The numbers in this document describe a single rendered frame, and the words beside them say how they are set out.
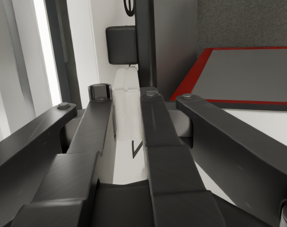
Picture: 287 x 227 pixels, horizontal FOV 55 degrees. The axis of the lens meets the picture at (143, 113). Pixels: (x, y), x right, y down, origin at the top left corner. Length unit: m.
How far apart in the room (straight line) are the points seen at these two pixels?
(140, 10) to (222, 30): 0.92
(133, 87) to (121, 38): 0.06
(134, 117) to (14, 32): 0.09
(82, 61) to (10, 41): 0.05
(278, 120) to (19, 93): 0.29
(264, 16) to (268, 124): 0.77
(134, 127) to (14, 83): 0.08
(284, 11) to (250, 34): 0.13
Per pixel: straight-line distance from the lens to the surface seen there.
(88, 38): 0.20
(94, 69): 0.20
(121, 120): 0.15
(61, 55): 0.22
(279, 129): 0.38
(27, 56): 0.19
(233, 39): 1.11
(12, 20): 0.19
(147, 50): 0.20
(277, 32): 1.12
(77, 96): 0.33
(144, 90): 0.17
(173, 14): 0.62
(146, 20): 0.20
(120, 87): 0.15
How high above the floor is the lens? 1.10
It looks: 63 degrees down
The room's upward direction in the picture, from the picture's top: 139 degrees counter-clockwise
